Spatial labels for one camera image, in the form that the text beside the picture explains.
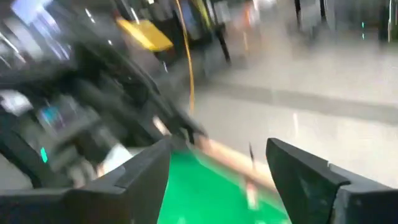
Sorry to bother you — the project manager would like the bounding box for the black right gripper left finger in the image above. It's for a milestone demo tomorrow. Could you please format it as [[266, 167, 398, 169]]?
[[0, 138, 174, 224]]

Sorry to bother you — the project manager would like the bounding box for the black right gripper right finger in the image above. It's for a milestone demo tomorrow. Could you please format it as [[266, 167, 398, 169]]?
[[266, 138, 398, 224]]

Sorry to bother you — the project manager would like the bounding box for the white halloween bucket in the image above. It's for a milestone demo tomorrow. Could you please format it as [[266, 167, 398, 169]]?
[[70, 143, 136, 187]]

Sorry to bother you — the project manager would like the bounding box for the green table mat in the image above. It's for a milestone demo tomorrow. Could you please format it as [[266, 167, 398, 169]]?
[[157, 149, 292, 224]]

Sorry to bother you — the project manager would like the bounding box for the yellow flat object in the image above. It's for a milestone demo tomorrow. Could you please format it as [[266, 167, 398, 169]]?
[[116, 18, 174, 53]]

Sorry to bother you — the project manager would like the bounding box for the black table frame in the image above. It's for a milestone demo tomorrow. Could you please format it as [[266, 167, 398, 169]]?
[[161, 111, 208, 147]]

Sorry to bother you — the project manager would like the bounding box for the yellow cord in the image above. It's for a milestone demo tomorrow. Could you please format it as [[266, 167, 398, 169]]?
[[174, 0, 197, 116]]

